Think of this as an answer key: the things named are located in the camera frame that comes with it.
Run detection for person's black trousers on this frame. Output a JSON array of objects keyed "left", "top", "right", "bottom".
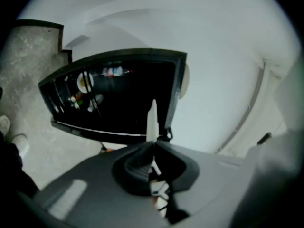
[{"left": 0, "top": 132, "right": 41, "bottom": 199}]

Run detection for plate of yellow sprout food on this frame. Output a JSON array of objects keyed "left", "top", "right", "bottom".
[{"left": 76, "top": 70, "right": 95, "bottom": 94}]

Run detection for person's white right shoe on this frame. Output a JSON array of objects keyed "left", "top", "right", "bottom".
[{"left": 11, "top": 133, "right": 30, "bottom": 159}]

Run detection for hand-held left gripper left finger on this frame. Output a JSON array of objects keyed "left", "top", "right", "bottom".
[{"left": 34, "top": 142, "right": 167, "bottom": 228}]

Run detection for person's white left shoe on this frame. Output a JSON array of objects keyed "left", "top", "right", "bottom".
[{"left": 0, "top": 115, "right": 11, "bottom": 137}]

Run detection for black cabinet fridge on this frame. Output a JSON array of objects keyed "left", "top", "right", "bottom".
[{"left": 38, "top": 48, "right": 188, "bottom": 145}]

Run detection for person's white shoe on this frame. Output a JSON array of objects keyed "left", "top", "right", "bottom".
[
  {"left": 0, "top": 115, "right": 11, "bottom": 137},
  {"left": 11, "top": 133, "right": 30, "bottom": 159}
]

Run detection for red-capped drink bottle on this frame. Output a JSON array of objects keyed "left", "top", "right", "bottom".
[{"left": 91, "top": 66, "right": 135, "bottom": 78}]

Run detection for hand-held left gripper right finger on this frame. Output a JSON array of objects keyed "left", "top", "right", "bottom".
[{"left": 154, "top": 141, "right": 252, "bottom": 224}]

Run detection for small coloured jars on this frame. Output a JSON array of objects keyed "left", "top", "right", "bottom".
[{"left": 67, "top": 91, "right": 84, "bottom": 110}]

